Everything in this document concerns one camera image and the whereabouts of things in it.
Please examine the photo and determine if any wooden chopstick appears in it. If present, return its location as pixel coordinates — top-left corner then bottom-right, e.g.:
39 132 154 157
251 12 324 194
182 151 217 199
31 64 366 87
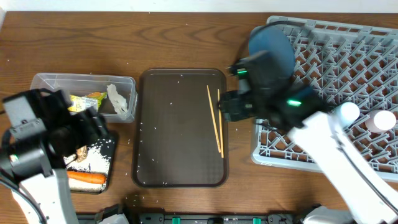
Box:
217 89 224 159
206 85 221 153

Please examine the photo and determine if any dark blue plate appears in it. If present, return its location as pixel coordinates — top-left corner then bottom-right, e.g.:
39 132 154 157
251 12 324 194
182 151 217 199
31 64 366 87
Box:
248 26 295 78

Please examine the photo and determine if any light blue cup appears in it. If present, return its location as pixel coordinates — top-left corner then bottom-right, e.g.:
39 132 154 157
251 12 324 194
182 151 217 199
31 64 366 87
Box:
333 102 360 127

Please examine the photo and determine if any white napkin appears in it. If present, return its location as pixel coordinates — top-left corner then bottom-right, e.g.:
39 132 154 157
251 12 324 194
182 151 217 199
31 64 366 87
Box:
107 84 127 115

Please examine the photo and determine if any pink cup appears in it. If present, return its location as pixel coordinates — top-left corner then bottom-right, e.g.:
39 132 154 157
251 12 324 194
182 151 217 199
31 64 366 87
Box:
365 110 397 133

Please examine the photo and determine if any yellow green snack wrapper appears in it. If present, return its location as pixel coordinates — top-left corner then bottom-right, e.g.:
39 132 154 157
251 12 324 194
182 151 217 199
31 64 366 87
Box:
68 92 107 113

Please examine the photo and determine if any brown food clump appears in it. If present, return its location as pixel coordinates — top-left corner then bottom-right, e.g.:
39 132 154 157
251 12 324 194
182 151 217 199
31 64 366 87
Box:
76 146 88 162

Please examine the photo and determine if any orange carrot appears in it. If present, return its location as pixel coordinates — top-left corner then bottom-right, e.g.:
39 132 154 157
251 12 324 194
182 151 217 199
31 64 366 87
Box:
67 171 106 184

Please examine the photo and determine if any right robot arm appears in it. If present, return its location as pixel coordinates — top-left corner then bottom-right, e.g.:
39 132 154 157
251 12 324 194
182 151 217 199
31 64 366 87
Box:
218 50 397 223

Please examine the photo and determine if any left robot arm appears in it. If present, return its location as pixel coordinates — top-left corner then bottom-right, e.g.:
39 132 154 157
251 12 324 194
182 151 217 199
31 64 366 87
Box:
1 88 109 223

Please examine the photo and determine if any grey dishwasher rack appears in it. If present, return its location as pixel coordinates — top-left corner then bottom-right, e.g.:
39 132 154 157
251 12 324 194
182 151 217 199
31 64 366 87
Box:
267 16 397 182

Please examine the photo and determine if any black waste tray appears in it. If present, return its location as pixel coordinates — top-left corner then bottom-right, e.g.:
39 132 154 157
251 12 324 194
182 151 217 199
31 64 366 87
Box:
63 130 119 195

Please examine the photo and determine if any brown serving tray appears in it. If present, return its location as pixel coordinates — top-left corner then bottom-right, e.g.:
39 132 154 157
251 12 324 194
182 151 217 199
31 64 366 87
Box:
132 68 228 188

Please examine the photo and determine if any clear plastic bin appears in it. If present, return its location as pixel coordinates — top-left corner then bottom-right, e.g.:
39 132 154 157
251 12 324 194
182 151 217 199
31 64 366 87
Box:
30 73 137 123

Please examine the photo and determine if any white rice pile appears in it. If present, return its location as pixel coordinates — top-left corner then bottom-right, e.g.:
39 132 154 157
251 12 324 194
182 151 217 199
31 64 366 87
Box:
63 139 113 192

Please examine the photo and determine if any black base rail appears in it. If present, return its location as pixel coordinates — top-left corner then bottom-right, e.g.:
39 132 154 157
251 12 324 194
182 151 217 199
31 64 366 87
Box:
77 205 304 224

